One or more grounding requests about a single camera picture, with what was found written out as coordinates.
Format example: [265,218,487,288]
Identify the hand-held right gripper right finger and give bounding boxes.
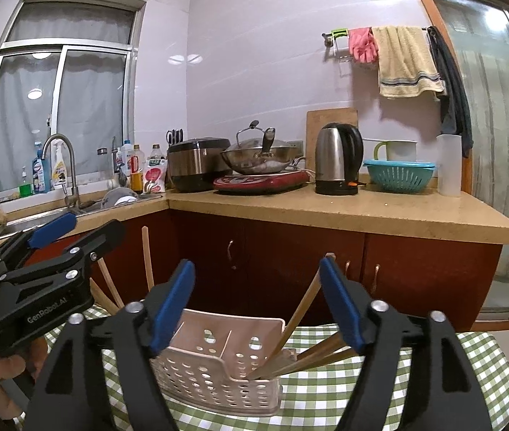
[318,255,494,431]

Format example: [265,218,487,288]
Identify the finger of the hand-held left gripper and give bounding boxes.
[0,212,78,275]
[0,219,126,299]

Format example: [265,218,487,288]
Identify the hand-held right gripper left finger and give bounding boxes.
[24,259,196,431]

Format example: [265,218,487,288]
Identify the slim wooden chopstick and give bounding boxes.
[141,226,155,292]
[254,252,337,380]
[89,277,118,317]
[97,258,125,310]

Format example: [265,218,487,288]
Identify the set of wooden chopsticks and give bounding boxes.
[254,332,355,380]

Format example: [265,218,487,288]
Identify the pink perforated utensil basket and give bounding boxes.
[149,309,287,418]

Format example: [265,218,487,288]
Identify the person's left hand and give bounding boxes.
[0,338,49,421]

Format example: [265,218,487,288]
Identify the steel kitchen sink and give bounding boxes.
[0,189,165,245]

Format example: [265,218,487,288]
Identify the white bowl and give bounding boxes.
[102,187,140,207]

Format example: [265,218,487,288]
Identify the steel curved faucet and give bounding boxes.
[42,134,82,209]

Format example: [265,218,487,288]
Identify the blue detergent bottle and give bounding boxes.
[32,141,53,194]

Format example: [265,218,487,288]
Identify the white spray bottle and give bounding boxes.
[51,140,69,189]

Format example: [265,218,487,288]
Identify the red label oil bottle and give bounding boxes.
[129,145,144,194]

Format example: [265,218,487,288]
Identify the red and white packet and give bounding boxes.
[143,162,167,194]

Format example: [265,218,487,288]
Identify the dark red base cabinet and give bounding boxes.
[21,209,504,333]

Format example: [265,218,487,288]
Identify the white plastic bottle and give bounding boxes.
[121,141,135,176]

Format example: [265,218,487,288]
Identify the green checked tablecloth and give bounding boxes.
[12,301,509,431]

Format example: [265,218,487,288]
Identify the beige kitchen countertop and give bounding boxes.
[0,184,509,256]

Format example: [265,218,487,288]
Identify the steel rice cooker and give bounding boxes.
[167,138,232,193]

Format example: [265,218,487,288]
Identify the sliding kitchen window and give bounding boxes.
[0,0,147,198]

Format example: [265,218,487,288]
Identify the teal plastic colander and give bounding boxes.
[363,158,437,193]

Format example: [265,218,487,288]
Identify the red induction cooker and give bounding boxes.
[213,168,310,196]

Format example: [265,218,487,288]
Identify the steel electric kettle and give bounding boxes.
[315,122,365,196]

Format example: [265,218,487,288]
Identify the steel wok with lid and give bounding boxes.
[221,120,305,175]

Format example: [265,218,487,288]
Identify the translucent white container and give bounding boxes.
[436,134,463,197]

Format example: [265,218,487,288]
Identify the wooden cutting board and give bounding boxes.
[306,108,359,176]

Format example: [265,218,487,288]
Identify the dark hanging cloth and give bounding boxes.
[427,26,474,158]

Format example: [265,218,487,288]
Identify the yellow hanging towel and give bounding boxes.
[371,26,447,99]

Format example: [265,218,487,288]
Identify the pink rubber gloves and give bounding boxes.
[348,27,379,64]

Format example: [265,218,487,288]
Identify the white jug green handle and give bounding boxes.
[373,140,418,162]

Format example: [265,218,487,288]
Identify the glass door wooden frame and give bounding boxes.
[402,0,509,324]

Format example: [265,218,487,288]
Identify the wall towel rack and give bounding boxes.
[321,27,432,71]

